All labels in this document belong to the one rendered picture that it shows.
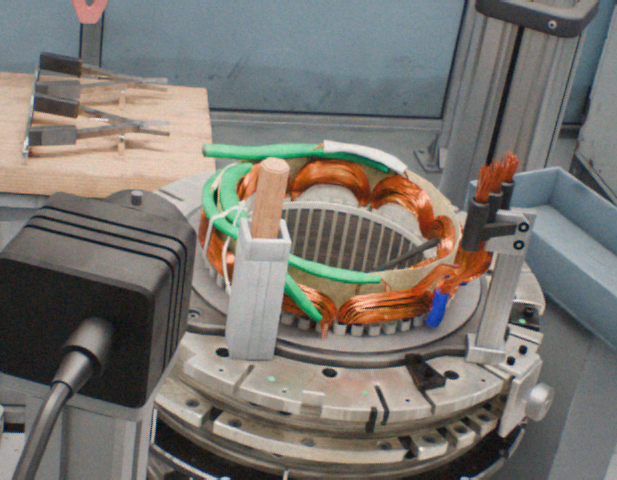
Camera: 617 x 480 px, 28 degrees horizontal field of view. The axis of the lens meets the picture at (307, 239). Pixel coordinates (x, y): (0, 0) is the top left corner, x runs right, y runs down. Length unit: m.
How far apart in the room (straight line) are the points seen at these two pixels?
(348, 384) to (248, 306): 0.08
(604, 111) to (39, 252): 3.17
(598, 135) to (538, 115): 2.18
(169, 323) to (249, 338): 0.46
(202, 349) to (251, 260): 0.08
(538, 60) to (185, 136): 0.37
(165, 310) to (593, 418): 0.85
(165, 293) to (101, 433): 0.05
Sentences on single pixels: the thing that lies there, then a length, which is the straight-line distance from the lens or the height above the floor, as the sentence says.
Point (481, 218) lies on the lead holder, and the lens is 0.76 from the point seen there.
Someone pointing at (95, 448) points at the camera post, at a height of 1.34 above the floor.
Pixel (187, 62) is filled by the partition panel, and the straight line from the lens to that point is 3.29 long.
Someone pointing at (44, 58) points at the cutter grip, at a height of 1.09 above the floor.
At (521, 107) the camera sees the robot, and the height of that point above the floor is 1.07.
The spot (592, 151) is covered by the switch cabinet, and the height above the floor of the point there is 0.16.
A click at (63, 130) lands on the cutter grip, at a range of 1.06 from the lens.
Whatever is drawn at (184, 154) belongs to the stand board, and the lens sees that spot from 1.10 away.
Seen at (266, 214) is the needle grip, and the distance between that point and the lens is 0.75.
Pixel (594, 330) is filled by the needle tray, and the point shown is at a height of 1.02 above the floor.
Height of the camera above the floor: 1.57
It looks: 30 degrees down
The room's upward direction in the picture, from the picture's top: 9 degrees clockwise
